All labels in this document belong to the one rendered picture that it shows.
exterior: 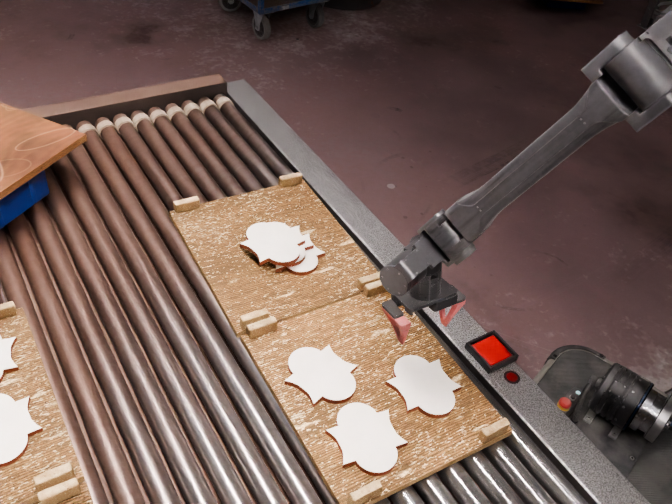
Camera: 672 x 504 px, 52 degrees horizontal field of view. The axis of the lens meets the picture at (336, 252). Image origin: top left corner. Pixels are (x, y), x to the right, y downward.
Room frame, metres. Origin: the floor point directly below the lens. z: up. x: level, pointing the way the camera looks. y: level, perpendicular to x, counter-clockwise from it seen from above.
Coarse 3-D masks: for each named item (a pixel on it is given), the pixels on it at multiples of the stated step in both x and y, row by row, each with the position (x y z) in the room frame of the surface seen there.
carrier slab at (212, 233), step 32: (256, 192) 1.34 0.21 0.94; (288, 192) 1.36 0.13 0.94; (192, 224) 1.19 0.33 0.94; (224, 224) 1.21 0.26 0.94; (288, 224) 1.24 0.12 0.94; (320, 224) 1.25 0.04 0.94; (192, 256) 1.10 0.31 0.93; (224, 256) 1.10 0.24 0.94; (352, 256) 1.15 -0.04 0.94; (224, 288) 1.00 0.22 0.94; (256, 288) 1.01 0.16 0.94; (288, 288) 1.03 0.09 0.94; (320, 288) 1.04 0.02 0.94; (352, 288) 1.05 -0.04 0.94
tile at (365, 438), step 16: (352, 416) 0.72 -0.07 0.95; (368, 416) 0.72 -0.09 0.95; (384, 416) 0.73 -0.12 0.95; (336, 432) 0.68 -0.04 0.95; (352, 432) 0.69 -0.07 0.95; (368, 432) 0.69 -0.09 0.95; (384, 432) 0.70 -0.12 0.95; (352, 448) 0.66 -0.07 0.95; (368, 448) 0.66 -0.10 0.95; (384, 448) 0.66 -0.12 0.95; (352, 464) 0.63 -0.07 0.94; (368, 464) 0.63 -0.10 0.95; (384, 464) 0.63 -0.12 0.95
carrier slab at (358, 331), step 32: (288, 320) 0.94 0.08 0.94; (320, 320) 0.95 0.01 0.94; (352, 320) 0.96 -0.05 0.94; (384, 320) 0.97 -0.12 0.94; (416, 320) 0.98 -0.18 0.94; (256, 352) 0.85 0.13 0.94; (288, 352) 0.86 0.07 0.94; (352, 352) 0.88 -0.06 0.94; (384, 352) 0.89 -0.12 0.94; (416, 352) 0.90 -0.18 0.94; (384, 384) 0.81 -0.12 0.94; (288, 416) 0.71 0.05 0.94; (320, 416) 0.72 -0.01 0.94; (416, 416) 0.75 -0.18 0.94; (448, 416) 0.75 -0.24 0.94; (480, 416) 0.76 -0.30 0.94; (320, 448) 0.66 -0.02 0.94; (416, 448) 0.68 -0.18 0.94; (448, 448) 0.69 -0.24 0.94; (480, 448) 0.70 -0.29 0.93; (352, 480) 0.60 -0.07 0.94; (384, 480) 0.61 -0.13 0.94; (416, 480) 0.62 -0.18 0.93
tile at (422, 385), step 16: (400, 368) 0.84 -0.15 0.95; (416, 368) 0.85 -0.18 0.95; (432, 368) 0.85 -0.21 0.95; (400, 384) 0.80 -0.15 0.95; (416, 384) 0.81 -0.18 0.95; (432, 384) 0.81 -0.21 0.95; (448, 384) 0.82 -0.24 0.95; (416, 400) 0.77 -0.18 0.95; (432, 400) 0.78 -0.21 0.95; (448, 400) 0.78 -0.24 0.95; (432, 416) 0.75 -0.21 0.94
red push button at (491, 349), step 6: (492, 336) 0.97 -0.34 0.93; (480, 342) 0.95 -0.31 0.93; (486, 342) 0.95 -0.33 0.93; (492, 342) 0.95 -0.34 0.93; (498, 342) 0.96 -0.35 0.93; (480, 348) 0.93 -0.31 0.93; (486, 348) 0.94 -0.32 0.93; (492, 348) 0.94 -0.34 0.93; (498, 348) 0.94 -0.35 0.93; (504, 348) 0.94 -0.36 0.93; (480, 354) 0.92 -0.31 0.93; (486, 354) 0.92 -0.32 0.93; (492, 354) 0.92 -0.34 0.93; (498, 354) 0.92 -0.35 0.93; (504, 354) 0.93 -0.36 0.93; (510, 354) 0.93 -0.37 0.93; (486, 360) 0.90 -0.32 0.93; (492, 360) 0.91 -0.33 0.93; (498, 360) 0.91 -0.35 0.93
